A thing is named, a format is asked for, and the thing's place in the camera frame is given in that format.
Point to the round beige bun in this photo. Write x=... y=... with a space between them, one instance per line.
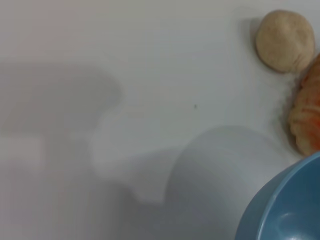
x=283 y=40

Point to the long orange striped bread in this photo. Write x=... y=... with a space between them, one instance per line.
x=306 y=117

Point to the blue ceramic bowl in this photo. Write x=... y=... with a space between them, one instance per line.
x=290 y=200

